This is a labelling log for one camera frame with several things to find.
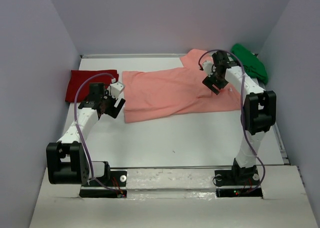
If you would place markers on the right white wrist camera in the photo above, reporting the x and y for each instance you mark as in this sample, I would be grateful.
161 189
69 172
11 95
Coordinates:
208 67

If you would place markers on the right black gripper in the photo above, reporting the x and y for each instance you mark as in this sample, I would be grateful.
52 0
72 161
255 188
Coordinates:
209 82

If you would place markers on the folded red t-shirt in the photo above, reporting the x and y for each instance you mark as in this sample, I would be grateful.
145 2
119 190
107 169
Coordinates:
79 77

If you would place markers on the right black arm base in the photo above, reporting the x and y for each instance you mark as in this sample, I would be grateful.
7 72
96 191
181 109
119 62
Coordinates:
227 186

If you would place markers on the white foam strip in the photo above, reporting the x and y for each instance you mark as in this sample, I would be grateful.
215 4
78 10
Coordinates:
180 179

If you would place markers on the back aluminium rail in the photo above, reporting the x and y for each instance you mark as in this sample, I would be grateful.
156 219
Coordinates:
139 55

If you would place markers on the pink t-shirt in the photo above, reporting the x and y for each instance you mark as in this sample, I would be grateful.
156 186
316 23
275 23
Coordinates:
157 94

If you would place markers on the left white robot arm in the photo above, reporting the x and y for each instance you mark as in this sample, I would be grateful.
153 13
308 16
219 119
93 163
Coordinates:
68 159

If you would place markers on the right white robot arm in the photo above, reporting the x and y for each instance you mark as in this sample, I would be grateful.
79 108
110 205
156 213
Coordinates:
257 115

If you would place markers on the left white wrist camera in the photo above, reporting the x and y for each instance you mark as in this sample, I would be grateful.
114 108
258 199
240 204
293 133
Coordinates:
115 89

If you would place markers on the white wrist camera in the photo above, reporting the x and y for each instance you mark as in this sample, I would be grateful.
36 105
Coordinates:
115 89
208 67

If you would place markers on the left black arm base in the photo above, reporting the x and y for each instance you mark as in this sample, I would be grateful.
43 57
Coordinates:
112 188

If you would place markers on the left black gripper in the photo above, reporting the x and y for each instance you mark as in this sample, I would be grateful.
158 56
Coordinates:
115 111

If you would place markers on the green t-shirt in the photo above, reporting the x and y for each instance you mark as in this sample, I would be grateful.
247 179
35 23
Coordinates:
252 65

